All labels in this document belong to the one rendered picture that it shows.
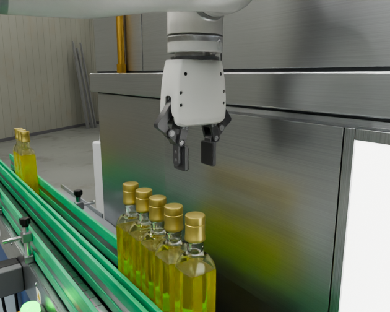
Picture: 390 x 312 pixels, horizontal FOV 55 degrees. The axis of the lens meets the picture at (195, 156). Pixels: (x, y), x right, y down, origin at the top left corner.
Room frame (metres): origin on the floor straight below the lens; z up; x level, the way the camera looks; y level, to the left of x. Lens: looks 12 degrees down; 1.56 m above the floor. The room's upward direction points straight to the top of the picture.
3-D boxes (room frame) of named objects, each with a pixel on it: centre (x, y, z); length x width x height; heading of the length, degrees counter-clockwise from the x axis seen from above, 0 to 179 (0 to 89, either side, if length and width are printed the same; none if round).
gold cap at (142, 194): (0.73, 0.10, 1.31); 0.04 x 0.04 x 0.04
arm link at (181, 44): (0.59, 0.00, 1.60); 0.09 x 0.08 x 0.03; 127
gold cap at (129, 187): (0.78, 0.14, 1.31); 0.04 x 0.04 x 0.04
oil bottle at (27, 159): (1.53, 0.70, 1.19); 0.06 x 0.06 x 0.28; 37
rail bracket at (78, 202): (1.22, 0.38, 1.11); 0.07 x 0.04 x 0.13; 127
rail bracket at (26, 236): (0.95, 0.48, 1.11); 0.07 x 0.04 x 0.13; 127
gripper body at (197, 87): (0.59, 0.00, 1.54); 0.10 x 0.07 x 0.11; 127
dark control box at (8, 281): (1.02, 0.57, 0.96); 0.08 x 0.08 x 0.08; 37
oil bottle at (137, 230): (0.73, 0.10, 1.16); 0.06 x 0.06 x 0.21; 36
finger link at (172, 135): (0.57, 0.03, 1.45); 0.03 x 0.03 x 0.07; 37
